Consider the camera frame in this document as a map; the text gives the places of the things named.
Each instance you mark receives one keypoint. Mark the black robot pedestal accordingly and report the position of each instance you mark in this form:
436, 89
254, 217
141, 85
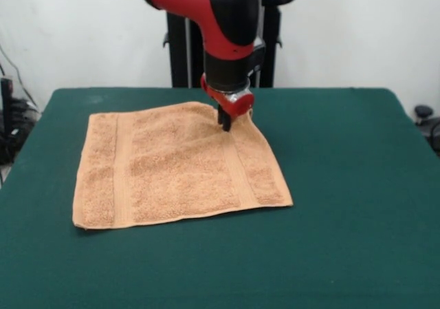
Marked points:
178, 47

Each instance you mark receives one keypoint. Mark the tan terry towel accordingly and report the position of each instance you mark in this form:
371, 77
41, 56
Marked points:
178, 171

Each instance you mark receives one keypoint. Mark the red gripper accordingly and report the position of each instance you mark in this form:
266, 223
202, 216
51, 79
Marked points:
237, 104

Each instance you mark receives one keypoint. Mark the dark green table cloth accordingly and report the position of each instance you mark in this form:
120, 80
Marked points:
326, 236

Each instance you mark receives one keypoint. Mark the black upright box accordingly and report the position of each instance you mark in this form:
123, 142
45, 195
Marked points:
6, 102

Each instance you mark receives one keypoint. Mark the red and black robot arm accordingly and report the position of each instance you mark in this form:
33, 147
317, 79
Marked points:
223, 30

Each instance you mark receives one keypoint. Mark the black chair part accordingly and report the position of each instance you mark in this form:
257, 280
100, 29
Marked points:
428, 123

